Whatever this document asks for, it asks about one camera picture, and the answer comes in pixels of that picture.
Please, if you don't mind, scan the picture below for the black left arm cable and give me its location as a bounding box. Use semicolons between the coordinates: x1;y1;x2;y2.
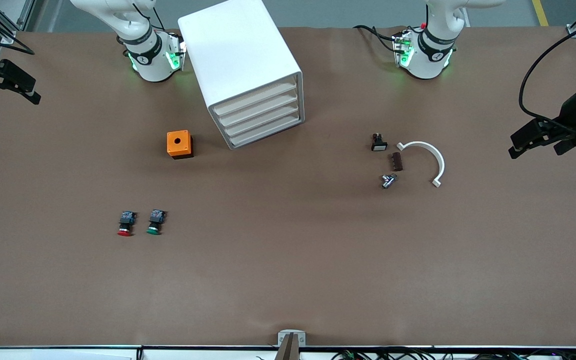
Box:
518;0;576;126

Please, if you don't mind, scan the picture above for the orange button enclosure box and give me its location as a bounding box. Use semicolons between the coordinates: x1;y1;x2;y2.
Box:
166;130;194;160

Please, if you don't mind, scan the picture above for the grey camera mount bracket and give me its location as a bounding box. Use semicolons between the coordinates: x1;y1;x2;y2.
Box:
274;329;307;360

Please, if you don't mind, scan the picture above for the black cable bundle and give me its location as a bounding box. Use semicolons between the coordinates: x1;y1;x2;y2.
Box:
255;347;576;360

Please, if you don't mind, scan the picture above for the white curved plastic arc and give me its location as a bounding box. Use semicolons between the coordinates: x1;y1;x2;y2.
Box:
396;141;446;189

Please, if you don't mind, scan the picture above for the red push button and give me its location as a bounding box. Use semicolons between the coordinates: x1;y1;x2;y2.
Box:
117;210;136;237

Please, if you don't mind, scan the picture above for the black base power cable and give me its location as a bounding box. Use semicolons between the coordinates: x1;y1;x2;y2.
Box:
352;24;400;53

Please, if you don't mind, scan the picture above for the green push button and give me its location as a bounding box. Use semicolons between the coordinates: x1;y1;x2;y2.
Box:
146;209;166;236

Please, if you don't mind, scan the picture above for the white drawer cabinet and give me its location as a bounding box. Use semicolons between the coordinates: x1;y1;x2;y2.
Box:
177;0;305;150

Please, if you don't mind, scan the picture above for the brown table mat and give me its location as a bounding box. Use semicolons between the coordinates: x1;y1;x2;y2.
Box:
0;26;576;348

